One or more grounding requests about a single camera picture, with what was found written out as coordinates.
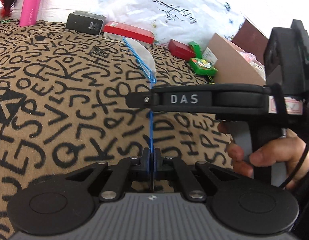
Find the green printed box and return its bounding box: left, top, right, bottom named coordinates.
left=189, top=58, right=218, bottom=76

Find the clear blue-edged zip bag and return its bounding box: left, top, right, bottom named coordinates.
left=122, top=36, right=158, bottom=165

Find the pink bottle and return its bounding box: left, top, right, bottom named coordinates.
left=19, top=0, right=41, bottom=27

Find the person's right hand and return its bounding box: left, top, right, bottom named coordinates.
left=226, top=131, right=309, bottom=190

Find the cardboard storage box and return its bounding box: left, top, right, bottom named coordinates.
left=203, top=33, right=265, bottom=86

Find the dark brown board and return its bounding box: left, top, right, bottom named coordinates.
left=232, top=20, right=268, bottom=64

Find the upright green box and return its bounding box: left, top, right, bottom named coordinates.
left=188, top=41, right=202, bottom=59

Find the small dark red box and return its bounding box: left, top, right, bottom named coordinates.
left=168, top=39, right=196, bottom=61

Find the letter-patterned brown tablecloth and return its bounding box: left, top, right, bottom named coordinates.
left=0, top=21, right=231, bottom=239

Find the white Beautiful Day plastic bag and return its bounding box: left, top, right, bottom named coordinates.
left=93, top=0, right=245, bottom=49

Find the black box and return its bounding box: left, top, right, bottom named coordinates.
left=65, top=11, right=106, bottom=35

